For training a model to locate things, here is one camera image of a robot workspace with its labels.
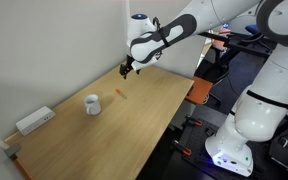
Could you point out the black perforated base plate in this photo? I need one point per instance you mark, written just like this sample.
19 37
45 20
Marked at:
200 140

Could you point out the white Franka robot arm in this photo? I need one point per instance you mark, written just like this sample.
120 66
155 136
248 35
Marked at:
267 100

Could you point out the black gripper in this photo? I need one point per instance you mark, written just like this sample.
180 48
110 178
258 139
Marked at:
132 63

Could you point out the gray metal table bracket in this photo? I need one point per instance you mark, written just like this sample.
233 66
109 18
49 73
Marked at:
12 151

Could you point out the orange chair seat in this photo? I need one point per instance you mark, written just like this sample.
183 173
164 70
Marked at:
199 90

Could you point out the white rectangular box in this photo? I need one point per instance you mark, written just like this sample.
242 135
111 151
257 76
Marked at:
34 121

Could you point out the orange marker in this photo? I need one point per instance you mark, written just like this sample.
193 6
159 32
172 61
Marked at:
120 93

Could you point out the black case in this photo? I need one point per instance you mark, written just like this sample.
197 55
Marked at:
285 150

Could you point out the dark blue office chair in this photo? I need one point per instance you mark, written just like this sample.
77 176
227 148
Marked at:
254 31

